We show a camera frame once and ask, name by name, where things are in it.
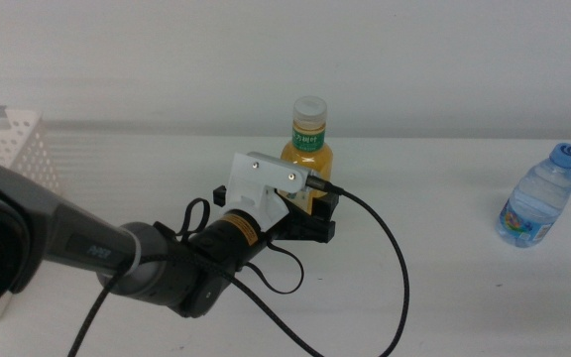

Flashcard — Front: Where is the thin black cable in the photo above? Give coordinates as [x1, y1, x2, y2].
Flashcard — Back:
[177, 197, 306, 296]

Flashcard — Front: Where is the clear water bottle blue cap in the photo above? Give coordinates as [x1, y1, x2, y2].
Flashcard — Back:
[496, 142, 571, 249]

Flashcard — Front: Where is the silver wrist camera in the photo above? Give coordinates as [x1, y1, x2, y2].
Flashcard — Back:
[246, 150, 312, 175]

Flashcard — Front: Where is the yellow tea bottle white cap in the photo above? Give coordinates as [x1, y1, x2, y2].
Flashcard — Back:
[279, 95, 335, 217]

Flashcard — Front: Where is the black braided cable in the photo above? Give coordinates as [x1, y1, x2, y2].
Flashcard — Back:
[66, 176, 411, 357]

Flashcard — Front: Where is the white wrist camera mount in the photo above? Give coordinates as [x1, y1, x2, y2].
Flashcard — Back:
[219, 151, 312, 233]

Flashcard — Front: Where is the white perforated plastic basket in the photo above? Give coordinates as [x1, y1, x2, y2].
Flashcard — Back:
[0, 106, 62, 323]

